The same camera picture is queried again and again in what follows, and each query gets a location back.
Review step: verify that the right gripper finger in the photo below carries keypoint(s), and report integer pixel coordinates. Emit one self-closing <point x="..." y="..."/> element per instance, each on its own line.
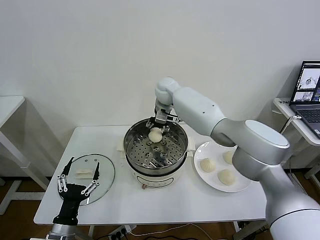
<point x="166" y="130"/>
<point x="150" y="123"/>

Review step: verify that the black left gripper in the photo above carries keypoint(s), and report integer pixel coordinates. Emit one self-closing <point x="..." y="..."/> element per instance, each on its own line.
<point x="72" y="200"/>

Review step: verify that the white steamed baozi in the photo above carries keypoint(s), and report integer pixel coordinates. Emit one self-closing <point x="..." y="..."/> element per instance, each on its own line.
<point x="208" y="165"/>
<point x="226" y="177"/>
<point x="228" y="157"/>
<point x="155" y="135"/>

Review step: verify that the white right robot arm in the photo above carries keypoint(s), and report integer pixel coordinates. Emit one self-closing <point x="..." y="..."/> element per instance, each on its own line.
<point x="200" y="110"/>

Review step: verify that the cream electric cooking pot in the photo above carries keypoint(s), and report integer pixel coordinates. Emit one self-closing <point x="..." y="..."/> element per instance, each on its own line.
<point x="155" y="181"/>

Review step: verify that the white table leg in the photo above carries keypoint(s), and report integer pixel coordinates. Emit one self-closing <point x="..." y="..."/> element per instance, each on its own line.
<point x="91" y="232"/>
<point x="237" y="231"/>

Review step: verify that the white round plate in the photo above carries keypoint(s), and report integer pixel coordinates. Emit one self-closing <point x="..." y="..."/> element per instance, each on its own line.
<point x="207" y="181"/>

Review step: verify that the white power strip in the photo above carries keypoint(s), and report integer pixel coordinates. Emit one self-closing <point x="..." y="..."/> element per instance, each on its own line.
<point x="122" y="232"/>

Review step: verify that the white empty side table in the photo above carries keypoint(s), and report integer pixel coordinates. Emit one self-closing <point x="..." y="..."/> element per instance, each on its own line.
<point x="10" y="105"/>

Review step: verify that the white laptop side table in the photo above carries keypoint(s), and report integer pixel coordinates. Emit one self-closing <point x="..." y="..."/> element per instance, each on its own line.
<point x="282" y="105"/>

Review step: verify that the grey open laptop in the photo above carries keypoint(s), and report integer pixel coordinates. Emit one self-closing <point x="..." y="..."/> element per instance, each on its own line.
<point x="310" y="75"/>

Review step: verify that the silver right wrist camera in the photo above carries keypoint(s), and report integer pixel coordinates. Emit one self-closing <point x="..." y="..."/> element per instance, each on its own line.
<point x="161" y="116"/>

